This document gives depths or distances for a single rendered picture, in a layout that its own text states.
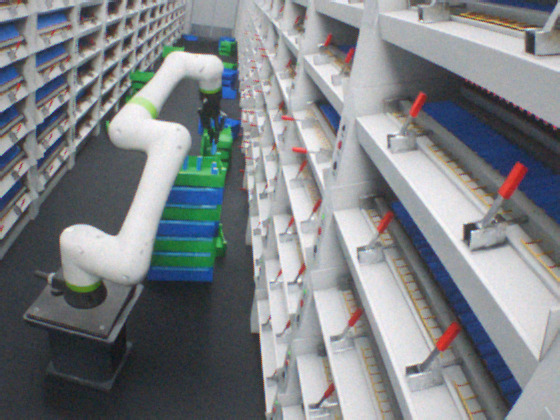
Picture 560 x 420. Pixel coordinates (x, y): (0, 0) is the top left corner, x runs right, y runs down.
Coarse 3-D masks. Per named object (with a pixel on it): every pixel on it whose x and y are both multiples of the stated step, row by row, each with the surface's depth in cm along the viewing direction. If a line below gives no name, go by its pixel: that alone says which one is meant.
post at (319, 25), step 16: (320, 16) 141; (320, 32) 144; (336, 32) 144; (352, 32) 144; (304, 80) 150; (288, 128) 158; (288, 144) 160; (272, 224) 173; (272, 240) 176; (256, 288) 194; (256, 304) 189; (256, 320) 192
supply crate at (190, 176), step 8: (192, 160) 213; (208, 160) 215; (216, 160) 214; (192, 168) 213; (200, 168) 214; (208, 168) 216; (224, 168) 199; (176, 176) 194; (184, 176) 195; (192, 176) 195; (200, 176) 196; (208, 176) 197; (216, 176) 198; (224, 176) 199; (176, 184) 195; (184, 184) 196; (192, 184) 197; (200, 184) 198; (208, 184) 199; (216, 184) 200
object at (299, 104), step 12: (300, 96) 152; (312, 96) 153; (324, 96) 153; (300, 108) 154; (300, 132) 136; (312, 132) 134; (336, 132) 131; (312, 144) 126; (324, 144) 125; (312, 156) 119; (312, 168) 120; (324, 168) 99; (324, 180) 100
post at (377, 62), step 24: (360, 48) 85; (384, 48) 79; (360, 72) 84; (384, 72) 81; (408, 72) 81; (432, 72) 82; (336, 144) 96; (360, 168) 89; (336, 240) 96; (312, 264) 104; (336, 264) 98; (312, 288) 102; (312, 312) 104; (312, 336) 107; (288, 384) 114
